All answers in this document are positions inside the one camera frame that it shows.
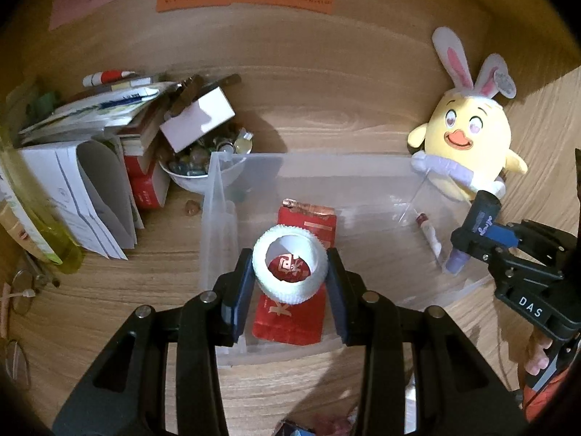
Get white folded papers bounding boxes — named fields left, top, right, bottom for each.
left=18, top=140, right=138, bottom=261

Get small white cardboard box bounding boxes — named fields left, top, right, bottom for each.
left=159, top=85, right=237, bottom=153

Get stack of booklets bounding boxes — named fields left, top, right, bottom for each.
left=18, top=75, right=178, bottom=146

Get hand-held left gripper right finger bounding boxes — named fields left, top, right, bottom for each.
left=324, top=249, right=529, bottom=436

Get white and red marker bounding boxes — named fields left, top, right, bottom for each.
left=82, top=69, right=137, bottom=88

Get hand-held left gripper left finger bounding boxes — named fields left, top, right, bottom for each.
left=52, top=249, right=255, bottom=436

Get green packet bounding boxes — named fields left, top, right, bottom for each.
left=7, top=82, right=62, bottom=121

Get white tape roll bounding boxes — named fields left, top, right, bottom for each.
left=252, top=225, right=328, bottom=305

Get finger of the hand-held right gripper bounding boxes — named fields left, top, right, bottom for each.
left=488, top=222, right=524, bottom=250
left=451, top=228, right=496, bottom=261

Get wire-rim eyeglasses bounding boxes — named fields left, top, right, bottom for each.
left=0, top=259, right=60, bottom=315
left=0, top=338, right=32, bottom=391

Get yellow-green plastic bottle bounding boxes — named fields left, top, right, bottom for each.
left=0, top=122, right=85, bottom=275

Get blue packet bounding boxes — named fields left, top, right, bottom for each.
left=275, top=419, right=315, bottom=436

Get red cardboard box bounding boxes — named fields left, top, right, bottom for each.
left=120, top=134, right=171, bottom=210

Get yellow chick plush toy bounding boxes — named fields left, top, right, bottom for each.
left=406, top=26, right=529, bottom=203

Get red foil packet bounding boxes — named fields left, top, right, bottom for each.
left=252, top=199, right=337, bottom=346

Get beige printed packet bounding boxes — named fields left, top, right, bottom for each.
left=0, top=200, right=33, bottom=255

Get dark brown card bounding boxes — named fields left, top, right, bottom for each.
left=168, top=74, right=241, bottom=119

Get small lip balm stick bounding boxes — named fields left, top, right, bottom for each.
left=414, top=211, right=443, bottom=266

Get clear plastic storage box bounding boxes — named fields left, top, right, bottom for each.
left=200, top=151, right=493, bottom=366

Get pink packet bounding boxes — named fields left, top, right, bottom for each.
left=313, top=413, right=359, bottom=436

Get glass bowl with small items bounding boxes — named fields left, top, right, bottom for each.
left=158, top=145, right=248, bottom=191

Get purple tube with dark cap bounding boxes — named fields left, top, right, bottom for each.
left=444, top=189, right=502, bottom=275

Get person's right hand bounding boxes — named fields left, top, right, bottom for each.
left=524, top=327, right=553, bottom=375

